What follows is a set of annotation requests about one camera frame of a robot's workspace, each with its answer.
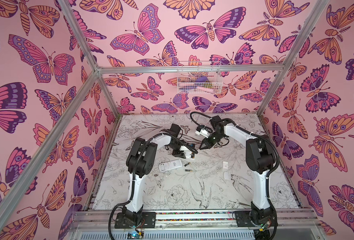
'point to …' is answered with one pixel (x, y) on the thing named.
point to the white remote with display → (170, 165)
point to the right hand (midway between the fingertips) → (201, 146)
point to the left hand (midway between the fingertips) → (186, 149)
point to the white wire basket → (199, 82)
